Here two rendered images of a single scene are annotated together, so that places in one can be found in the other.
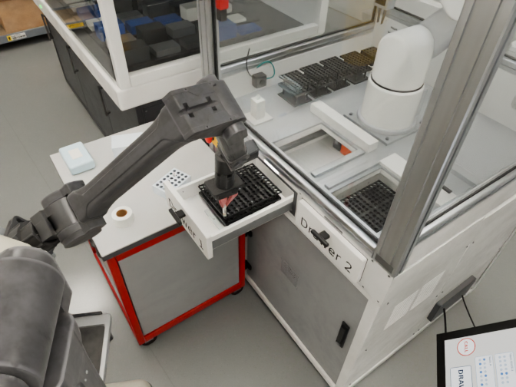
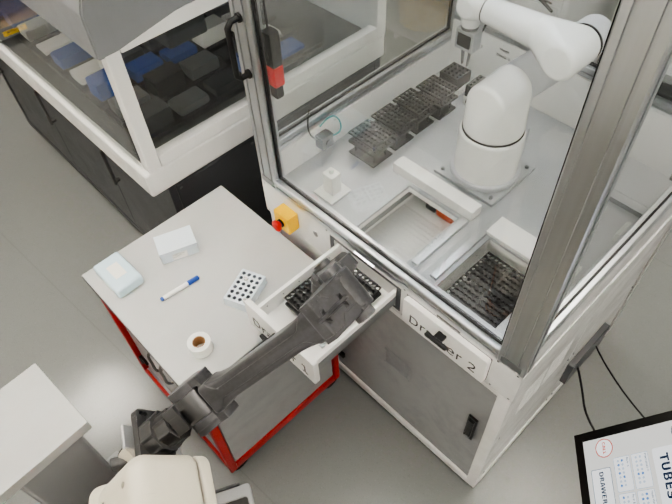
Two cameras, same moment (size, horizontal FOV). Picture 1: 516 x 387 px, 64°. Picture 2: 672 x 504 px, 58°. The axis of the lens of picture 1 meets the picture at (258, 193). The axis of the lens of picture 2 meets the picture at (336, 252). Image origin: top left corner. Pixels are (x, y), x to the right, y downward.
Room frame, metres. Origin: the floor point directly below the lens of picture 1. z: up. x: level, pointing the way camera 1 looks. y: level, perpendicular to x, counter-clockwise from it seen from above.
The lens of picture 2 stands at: (0.01, 0.13, 2.32)
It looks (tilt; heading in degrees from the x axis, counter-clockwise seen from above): 51 degrees down; 355
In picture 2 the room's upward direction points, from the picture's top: 4 degrees counter-clockwise
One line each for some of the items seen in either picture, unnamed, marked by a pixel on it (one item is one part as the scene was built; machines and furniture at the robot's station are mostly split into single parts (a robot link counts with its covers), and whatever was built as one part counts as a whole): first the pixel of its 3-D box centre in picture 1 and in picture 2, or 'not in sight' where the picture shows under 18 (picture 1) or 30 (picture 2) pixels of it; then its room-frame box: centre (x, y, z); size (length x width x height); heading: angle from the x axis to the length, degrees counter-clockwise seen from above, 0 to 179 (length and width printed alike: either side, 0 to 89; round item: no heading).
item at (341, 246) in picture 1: (327, 239); (443, 338); (0.82, -0.22, 0.87); 0.29 x 0.02 x 0.11; 36
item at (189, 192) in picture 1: (242, 195); (335, 297); (1.00, 0.05, 0.86); 0.40 x 0.26 x 0.06; 126
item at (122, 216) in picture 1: (123, 216); (200, 345); (0.96, 0.47, 0.78); 0.07 x 0.07 x 0.04
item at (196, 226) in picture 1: (186, 218); (281, 340); (0.88, 0.22, 0.87); 0.29 x 0.02 x 0.11; 36
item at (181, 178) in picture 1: (172, 183); (245, 290); (1.14, 0.33, 0.78); 0.12 x 0.08 x 0.04; 148
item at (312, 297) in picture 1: (352, 223); (458, 282); (1.31, -0.45, 0.40); 1.03 x 0.95 x 0.80; 36
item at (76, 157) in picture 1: (77, 157); (118, 274); (1.27, 0.73, 0.78); 0.15 x 0.10 x 0.04; 37
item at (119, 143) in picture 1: (128, 144); (176, 244); (1.36, 0.55, 0.79); 0.13 x 0.09 x 0.05; 106
